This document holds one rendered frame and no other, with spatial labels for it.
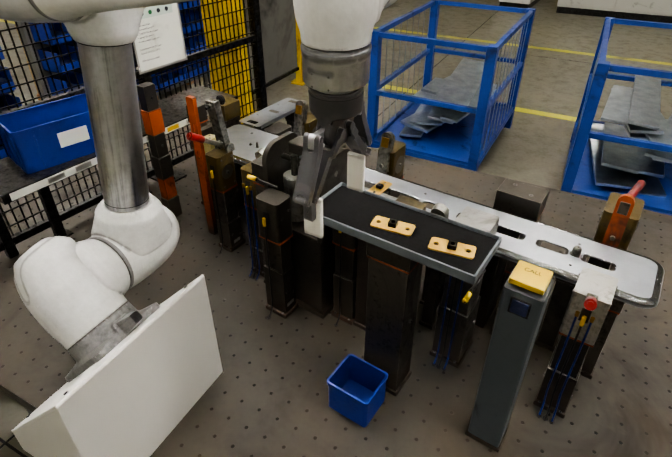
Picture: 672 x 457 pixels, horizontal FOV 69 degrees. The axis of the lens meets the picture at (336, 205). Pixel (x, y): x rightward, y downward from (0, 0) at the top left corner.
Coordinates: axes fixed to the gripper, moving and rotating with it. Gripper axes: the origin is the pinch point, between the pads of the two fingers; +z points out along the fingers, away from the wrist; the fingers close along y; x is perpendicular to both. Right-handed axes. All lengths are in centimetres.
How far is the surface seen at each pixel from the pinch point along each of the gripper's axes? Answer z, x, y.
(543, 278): 13.9, 32.3, -15.2
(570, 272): 31, 38, -40
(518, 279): 13.9, 28.6, -12.9
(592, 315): 28, 43, -26
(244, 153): 35, -62, -51
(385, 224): 14.6, 2.2, -16.3
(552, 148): 147, 16, -320
